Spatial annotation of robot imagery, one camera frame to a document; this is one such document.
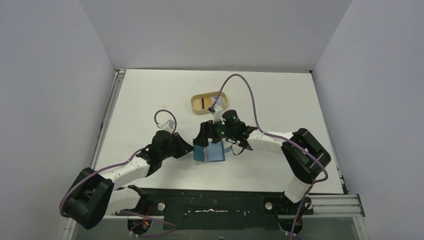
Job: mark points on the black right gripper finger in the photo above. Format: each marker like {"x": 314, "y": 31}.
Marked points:
{"x": 202, "y": 139}
{"x": 216, "y": 134}

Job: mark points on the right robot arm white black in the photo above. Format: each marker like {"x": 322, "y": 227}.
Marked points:
{"x": 305, "y": 155}

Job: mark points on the yellow card in tray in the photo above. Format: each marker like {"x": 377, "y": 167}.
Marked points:
{"x": 204, "y": 103}

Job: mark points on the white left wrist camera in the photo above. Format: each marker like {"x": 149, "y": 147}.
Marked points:
{"x": 169, "y": 125}

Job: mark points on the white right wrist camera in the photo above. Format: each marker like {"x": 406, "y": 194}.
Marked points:
{"x": 217, "y": 112}

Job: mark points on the blue leather card holder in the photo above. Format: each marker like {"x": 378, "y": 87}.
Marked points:
{"x": 214, "y": 152}

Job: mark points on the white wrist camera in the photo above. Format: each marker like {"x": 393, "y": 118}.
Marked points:
{"x": 169, "y": 125}
{"x": 217, "y": 112}

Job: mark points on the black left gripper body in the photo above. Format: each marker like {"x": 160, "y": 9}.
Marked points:
{"x": 175, "y": 144}

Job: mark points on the grey card in tray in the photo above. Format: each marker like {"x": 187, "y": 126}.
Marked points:
{"x": 218, "y": 100}

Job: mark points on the beige oval tray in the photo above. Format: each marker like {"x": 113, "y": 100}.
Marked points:
{"x": 194, "y": 102}

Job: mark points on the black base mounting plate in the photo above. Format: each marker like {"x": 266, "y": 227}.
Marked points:
{"x": 221, "y": 210}

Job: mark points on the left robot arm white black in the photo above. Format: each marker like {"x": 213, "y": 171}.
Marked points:
{"x": 98, "y": 193}

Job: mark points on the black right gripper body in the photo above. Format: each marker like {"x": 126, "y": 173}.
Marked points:
{"x": 205, "y": 131}

